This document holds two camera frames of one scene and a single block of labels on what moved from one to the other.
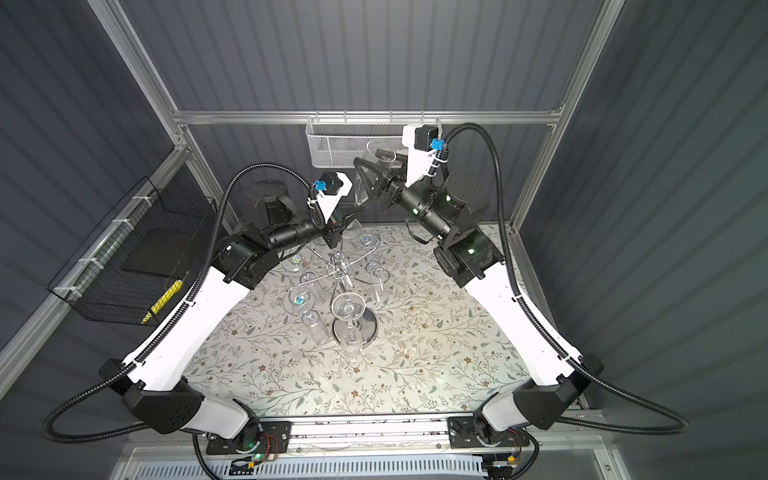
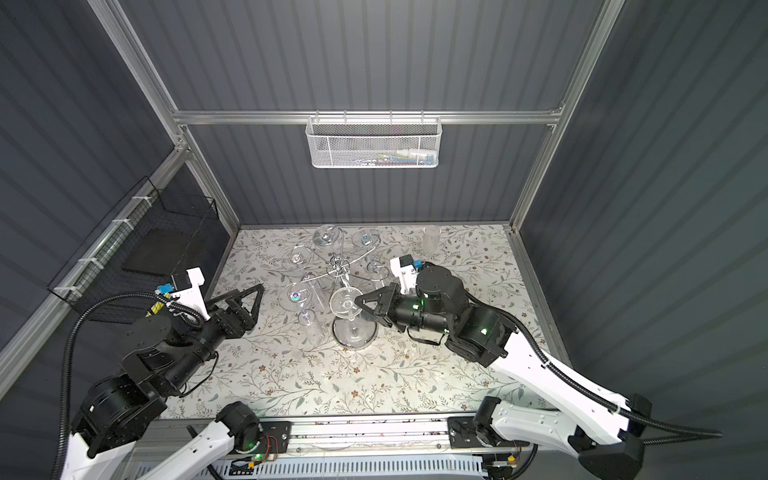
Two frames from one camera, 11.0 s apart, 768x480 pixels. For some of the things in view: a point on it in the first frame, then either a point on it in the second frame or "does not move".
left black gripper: (335, 226) -> (245, 318)
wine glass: (370, 241) does not move
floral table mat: (362, 322) does not move
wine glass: (301, 301) does not move
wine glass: (379, 153) -> (431, 237)
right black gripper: (385, 187) -> (387, 295)
